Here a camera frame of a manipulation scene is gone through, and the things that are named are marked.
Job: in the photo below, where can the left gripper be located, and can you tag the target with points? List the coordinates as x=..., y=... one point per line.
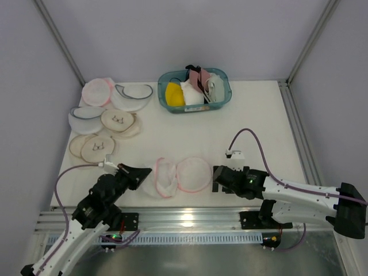
x=126, y=178

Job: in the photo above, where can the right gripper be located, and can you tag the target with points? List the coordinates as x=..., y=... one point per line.
x=230, y=179

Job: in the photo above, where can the pink-trimmed mesh laundry bag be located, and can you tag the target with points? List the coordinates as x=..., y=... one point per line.
x=191, y=175

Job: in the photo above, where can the pale grey bra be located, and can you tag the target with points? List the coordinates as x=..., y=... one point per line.
x=215, y=91

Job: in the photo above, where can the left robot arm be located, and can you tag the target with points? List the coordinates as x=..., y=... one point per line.
x=94, y=215

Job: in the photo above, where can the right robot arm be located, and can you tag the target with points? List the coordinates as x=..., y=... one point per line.
x=288, y=202

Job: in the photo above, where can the beige laundry bag lower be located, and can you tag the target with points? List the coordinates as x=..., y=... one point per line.
x=90, y=149

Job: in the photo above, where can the beige laundry bag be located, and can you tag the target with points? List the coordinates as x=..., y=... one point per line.
x=120, y=124
x=90, y=149

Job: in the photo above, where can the beige laundry bag upper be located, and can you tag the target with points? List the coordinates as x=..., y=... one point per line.
x=120, y=124

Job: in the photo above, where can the grey-trimmed folded laundry bag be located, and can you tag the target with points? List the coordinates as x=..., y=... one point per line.
x=85, y=120

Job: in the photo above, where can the grey-trimmed open laundry bag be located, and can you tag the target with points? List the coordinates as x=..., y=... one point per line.
x=131, y=98

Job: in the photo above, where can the white bra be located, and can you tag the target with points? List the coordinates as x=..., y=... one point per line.
x=191, y=95

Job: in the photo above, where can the yellow bra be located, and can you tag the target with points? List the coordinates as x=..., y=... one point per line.
x=174, y=95

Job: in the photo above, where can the pink-trimmed laundry bag stack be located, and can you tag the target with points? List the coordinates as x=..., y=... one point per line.
x=97, y=92

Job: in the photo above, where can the pink and black bra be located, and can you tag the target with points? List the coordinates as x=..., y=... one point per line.
x=198, y=78

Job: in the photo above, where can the teal plastic basket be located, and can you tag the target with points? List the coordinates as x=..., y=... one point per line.
x=164, y=80

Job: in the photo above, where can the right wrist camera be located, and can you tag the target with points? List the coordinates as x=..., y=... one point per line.
x=235, y=160

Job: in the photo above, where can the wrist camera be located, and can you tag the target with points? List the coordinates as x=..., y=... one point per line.
x=235, y=160
x=107, y=165

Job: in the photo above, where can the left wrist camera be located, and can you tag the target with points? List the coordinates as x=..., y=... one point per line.
x=107, y=165

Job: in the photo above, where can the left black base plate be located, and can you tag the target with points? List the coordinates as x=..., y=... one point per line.
x=123, y=222

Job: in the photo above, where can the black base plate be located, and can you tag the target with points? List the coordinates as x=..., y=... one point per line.
x=123, y=222
x=251, y=220

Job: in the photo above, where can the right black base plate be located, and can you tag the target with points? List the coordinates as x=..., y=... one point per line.
x=251, y=220

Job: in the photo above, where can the slotted cable duct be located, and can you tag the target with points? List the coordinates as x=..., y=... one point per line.
x=145, y=239

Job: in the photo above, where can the aluminium front rail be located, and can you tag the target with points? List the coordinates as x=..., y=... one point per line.
x=186, y=219

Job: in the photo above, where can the right aluminium side rail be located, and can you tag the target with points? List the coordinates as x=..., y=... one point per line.
x=305, y=154

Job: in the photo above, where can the left aluminium corner post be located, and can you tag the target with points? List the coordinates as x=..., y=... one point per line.
x=58, y=38

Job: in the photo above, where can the aluminium corner post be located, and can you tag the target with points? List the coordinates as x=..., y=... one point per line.
x=313, y=38
x=58, y=38

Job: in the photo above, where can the right aluminium corner post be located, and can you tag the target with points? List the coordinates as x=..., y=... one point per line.
x=313, y=38

